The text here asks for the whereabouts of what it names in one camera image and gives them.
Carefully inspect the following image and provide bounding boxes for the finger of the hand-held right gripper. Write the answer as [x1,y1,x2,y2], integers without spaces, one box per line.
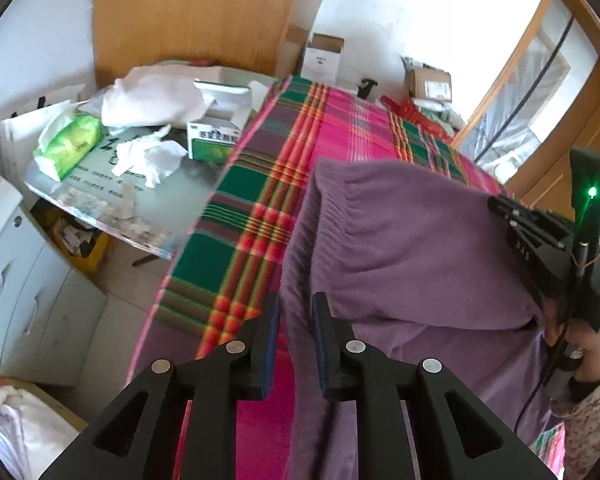
[487,194,571,242]

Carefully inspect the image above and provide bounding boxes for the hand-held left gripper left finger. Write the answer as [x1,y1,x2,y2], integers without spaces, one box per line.
[39,292,282,480]

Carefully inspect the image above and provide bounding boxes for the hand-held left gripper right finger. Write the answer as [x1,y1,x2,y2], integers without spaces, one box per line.
[311,291,556,480]

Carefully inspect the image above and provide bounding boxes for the purple fleece pants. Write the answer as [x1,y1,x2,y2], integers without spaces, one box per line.
[280,157,566,480]

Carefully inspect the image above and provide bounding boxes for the person's right forearm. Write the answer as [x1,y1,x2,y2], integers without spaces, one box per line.
[550,342,600,480]

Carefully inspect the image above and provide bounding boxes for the person's right hand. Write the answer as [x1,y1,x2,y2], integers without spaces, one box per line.
[542,305,600,384]

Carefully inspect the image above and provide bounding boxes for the wooden door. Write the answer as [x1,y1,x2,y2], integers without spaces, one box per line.
[505,50,600,221]

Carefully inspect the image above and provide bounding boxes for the plastic-covered doorway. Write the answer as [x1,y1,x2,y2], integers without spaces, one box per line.
[450,0,600,183]

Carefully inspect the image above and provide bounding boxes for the pink green plaid bed sheet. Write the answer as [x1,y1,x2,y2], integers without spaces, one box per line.
[125,75,566,480]

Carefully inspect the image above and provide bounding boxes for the brown cardboard box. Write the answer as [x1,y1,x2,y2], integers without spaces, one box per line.
[405,67,453,103]

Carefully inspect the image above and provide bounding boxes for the grey side table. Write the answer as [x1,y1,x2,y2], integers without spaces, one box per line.
[25,85,281,261]

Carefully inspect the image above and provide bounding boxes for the yellow bin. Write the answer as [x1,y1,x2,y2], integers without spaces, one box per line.
[50,210,116,267]

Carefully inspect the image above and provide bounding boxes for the green white medicine box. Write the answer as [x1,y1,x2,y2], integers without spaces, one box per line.
[186,115,241,162]

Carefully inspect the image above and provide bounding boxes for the crumpled white tissue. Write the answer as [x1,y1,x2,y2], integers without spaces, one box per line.
[111,127,188,188]

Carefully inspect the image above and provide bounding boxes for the white cardboard box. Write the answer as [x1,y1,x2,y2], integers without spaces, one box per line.
[300,33,345,86]

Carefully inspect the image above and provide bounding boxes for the white cabinet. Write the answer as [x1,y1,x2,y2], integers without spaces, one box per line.
[0,162,108,388]

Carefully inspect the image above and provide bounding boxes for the open white box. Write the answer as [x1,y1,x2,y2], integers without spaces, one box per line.
[194,79,253,131]

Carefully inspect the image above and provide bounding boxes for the white cloth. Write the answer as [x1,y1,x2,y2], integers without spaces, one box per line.
[101,64,216,128]

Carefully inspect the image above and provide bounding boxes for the green tissue pack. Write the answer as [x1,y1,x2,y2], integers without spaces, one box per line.
[34,102,105,182]

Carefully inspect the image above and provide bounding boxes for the wooden wardrobe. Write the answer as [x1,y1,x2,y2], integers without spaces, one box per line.
[92,0,338,92]

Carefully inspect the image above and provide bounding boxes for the black hanging cable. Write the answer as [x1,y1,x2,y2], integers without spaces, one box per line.
[480,15,576,161]

